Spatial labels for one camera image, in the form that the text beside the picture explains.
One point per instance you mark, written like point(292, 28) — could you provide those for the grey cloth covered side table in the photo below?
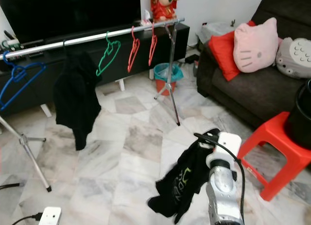
point(214, 30)

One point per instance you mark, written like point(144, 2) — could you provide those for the red cushion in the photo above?
point(221, 52)

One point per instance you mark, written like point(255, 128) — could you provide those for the pink cat face cushion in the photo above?
point(255, 47)

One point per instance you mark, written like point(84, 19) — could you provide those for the green plastic hanger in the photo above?
point(109, 52)

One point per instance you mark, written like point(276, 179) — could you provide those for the silver metal clothes rack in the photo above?
point(92, 37)

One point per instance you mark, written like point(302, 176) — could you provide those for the black flat television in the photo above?
point(68, 11)

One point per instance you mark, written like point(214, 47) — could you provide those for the blue plastic hanger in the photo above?
point(19, 75)

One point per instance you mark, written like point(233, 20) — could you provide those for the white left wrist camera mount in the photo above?
point(50, 216)

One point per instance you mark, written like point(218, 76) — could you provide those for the red gold Buddha statue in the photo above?
point(163, 8)

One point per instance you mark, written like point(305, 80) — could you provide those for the black plastic bucket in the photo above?
point(301, 113)

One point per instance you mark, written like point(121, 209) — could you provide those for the red plastic stool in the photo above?
point(272, 130)

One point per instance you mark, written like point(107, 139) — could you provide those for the black shirt green print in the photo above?
point(180, 186)

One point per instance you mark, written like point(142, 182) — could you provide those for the grey round creature cushion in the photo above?
point(294, 57)

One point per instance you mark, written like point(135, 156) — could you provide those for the black TV console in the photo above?
point(126, 81)

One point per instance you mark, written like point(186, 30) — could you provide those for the dark grey fabric sofa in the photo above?
point(252, 94)

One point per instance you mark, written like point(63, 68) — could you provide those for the orange bin teal liner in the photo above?
point(167, 72)

